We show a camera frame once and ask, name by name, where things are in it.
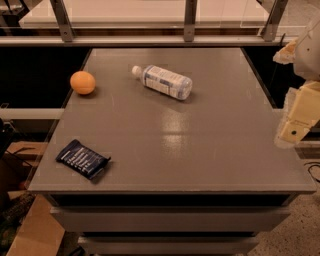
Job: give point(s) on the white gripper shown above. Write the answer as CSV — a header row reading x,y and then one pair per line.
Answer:
x,y
309,55

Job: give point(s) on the clear plastic water bottle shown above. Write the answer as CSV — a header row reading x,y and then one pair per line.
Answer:
x,y
164,81

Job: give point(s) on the blue rxbar wrapper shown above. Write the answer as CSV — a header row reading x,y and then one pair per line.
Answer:
x,y
82,159

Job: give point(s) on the grey drawer cabinet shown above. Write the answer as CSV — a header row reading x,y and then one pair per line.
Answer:
x,y
201,176

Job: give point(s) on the orange fruit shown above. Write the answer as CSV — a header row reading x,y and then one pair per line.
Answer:
x,y
82,82

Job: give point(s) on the cardboard box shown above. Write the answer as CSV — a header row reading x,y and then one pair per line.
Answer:
x,y
40,234

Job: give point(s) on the metal frame railing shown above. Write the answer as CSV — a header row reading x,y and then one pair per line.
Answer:
x,y
141,23

